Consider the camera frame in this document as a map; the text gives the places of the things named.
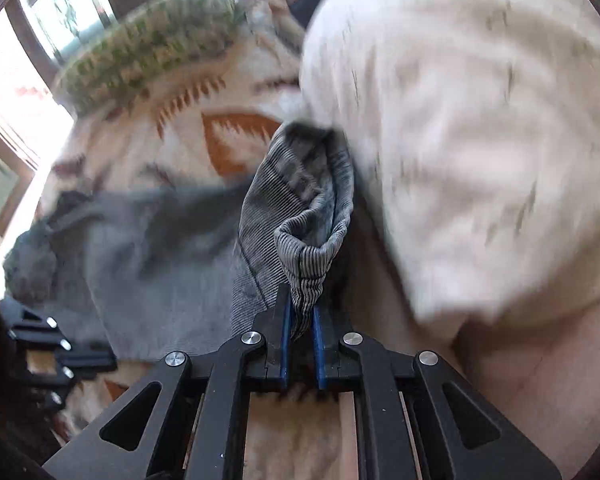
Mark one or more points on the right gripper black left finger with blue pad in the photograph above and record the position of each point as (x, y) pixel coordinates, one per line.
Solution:
(187, 417)

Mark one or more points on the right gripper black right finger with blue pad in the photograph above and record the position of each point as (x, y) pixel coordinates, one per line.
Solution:
(417, 417)

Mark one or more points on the grey denim pants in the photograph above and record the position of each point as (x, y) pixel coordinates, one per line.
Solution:
(187, 268)

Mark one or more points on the pink bed sheet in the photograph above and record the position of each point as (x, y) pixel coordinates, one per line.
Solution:
(545, 380)

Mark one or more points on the leaf patterned cream blanket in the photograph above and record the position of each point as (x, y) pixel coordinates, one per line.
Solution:
(210, 123)

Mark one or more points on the green white checkered pillow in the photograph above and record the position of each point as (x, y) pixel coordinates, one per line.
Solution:
(154, 38)

